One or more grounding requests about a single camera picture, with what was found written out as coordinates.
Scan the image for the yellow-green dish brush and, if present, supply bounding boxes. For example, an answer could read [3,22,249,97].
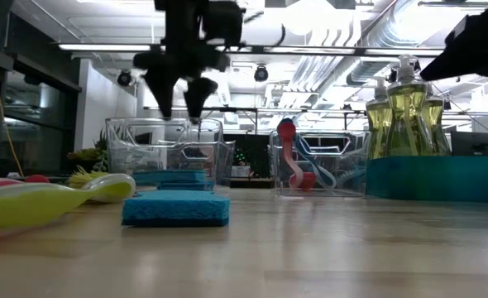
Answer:
[0,165,136,233]

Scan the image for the red and pink dish brush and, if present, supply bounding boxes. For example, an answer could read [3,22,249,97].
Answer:
[276,118,318,191]
[0,173,50,191]

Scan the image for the large clear plastic bin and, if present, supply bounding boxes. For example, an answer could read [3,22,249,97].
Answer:
[105,117,237,192]

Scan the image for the blue dish brush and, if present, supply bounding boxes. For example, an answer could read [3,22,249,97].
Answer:
[283,118,367,190]

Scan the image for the green dish soap pump bottle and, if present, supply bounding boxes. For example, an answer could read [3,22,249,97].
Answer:
[366,76,393,161]
[385,54,426,157]
[419,82,452,157]

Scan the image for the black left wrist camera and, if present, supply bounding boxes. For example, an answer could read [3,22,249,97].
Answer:
[202,0,246,47]

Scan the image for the blue scrub sponge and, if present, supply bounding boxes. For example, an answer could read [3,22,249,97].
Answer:
[132,169,208,184]
[156,180,216,192]
[122,190,232,228]

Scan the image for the yellow hanging cable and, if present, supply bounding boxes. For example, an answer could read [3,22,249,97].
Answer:
[0,53,25,177]

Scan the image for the teal plastic bin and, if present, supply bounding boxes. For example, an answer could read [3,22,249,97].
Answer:
[366,156,488,203]

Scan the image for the small potted succulent plant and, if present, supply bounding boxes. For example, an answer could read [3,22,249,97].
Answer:
[66,128,109,173]

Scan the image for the black monitor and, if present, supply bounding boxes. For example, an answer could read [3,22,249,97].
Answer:
[451,131,488,157]

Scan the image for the long ceiling light strip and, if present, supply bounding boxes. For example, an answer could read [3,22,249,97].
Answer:
[57,43,446,58]

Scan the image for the small clear plastic bin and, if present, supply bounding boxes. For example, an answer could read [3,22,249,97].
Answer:
[268,127,369,198]

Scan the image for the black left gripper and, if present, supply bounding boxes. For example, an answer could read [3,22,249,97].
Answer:
[132,0,232,125]

